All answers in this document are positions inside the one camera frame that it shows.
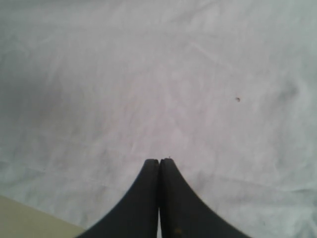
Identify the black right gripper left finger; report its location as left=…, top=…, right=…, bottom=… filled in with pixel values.
left=83, top=159, right=159, bottom=238

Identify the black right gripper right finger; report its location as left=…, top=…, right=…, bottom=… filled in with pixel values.
left=159, top=158, right=247, bottom=238

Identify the white t-shirt red lettering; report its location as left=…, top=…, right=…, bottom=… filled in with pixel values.
left=0, top=0, right=317, bottom=238

